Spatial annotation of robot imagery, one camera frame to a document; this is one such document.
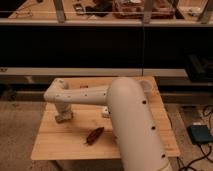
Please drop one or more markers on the white rectangular block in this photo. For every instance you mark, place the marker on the white rectangular block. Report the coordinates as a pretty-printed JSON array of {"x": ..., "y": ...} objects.
[{"x": 105, "y": 112}]

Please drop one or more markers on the red tray on shelf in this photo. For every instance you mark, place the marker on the red tray on shelf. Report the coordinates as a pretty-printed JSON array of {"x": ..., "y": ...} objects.
[{"x": 134, "y": 9}]

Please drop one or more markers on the black box at right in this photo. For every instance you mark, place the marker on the black box at right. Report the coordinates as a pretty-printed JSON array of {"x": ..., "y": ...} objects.
[{"x": 199, "y": 69}]

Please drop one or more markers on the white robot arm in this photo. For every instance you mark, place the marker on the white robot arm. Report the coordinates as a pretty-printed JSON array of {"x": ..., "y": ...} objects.
[{"x": 137, "y": 137}]

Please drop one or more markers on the wooden table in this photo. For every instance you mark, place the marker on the wooden table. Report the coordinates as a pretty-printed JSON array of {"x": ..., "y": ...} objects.
[{"x": 64, "y": 138}]

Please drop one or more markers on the black device on shelf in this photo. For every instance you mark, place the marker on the black device on shelf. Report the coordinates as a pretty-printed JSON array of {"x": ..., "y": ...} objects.
[{"x": 79, "y": 9}]

